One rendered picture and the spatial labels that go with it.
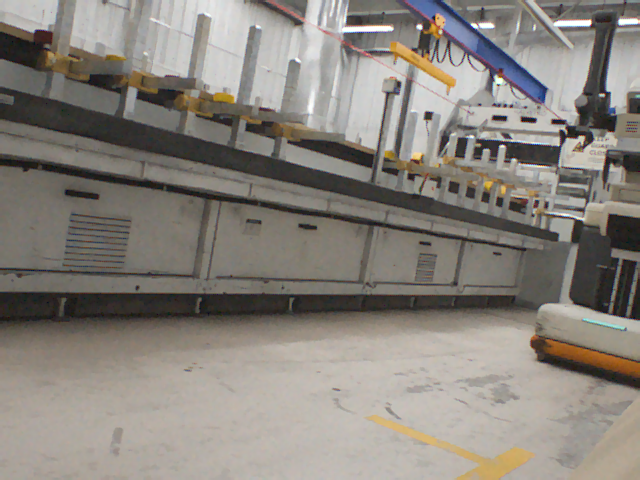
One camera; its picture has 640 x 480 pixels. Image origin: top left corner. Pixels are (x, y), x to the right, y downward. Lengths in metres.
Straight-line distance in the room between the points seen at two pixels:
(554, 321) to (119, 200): 2.03
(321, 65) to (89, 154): 5.89
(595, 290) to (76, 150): 2.51
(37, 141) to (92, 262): 0.59
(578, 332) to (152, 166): 2.05
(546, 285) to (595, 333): 2.97
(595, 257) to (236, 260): 1.80
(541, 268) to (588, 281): 2.64
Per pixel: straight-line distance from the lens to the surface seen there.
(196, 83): 1.97
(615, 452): 0.32
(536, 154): 6.21
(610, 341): 3.22
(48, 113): 1.96
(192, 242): 2.70
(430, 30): 8.97
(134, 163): 2.19
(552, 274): 6.17
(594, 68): 3.23
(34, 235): 2.29
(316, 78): 7.76
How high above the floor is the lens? 0.52
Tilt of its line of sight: 3 degrees down
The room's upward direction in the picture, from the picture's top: 10 degrees clockwise
